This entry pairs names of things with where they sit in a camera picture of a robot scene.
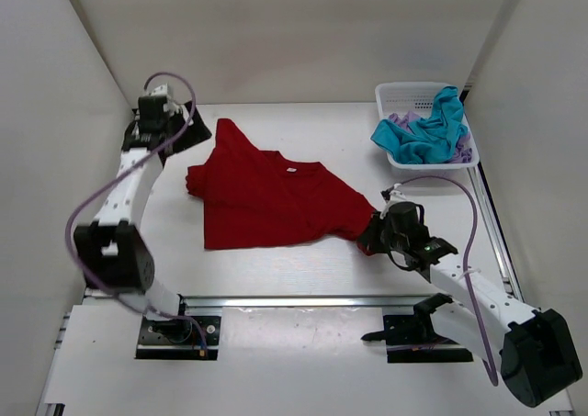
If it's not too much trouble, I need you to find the red t-shirt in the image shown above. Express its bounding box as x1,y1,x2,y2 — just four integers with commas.
186,118,375,251

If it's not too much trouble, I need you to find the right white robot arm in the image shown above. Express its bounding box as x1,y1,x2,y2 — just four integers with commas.
358,201,582,408

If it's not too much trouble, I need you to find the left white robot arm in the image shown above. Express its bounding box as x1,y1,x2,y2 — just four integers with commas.
73,84,211,320

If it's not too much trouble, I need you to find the teal t-shirt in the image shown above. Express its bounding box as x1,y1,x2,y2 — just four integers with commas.
371,86,473,165

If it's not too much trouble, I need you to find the lavender t-shirt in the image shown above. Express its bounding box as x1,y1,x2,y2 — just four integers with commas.
372,112,471,164

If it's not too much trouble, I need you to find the white plastic basket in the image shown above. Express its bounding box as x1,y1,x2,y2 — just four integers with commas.
375,82,480,177

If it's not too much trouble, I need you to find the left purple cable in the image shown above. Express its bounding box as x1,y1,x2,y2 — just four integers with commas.
63,72,208,357

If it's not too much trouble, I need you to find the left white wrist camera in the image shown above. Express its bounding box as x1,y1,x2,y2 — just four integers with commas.
138,84,182,116

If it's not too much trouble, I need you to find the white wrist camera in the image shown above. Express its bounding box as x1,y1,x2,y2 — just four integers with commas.
380,183,406,211
138,84,182,116

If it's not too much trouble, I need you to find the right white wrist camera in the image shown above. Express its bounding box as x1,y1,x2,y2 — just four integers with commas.
380,183,406,211

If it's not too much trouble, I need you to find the aluminium front rail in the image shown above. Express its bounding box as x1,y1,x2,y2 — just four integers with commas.
186,295,429,309

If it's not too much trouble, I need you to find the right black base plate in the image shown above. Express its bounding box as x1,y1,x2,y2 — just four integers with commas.
383,314,473,364

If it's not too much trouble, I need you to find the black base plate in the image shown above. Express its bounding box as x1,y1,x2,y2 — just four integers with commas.
135,309,221,361
383,314,473,364

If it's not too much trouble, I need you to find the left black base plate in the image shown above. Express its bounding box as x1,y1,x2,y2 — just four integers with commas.
135,309,221,361

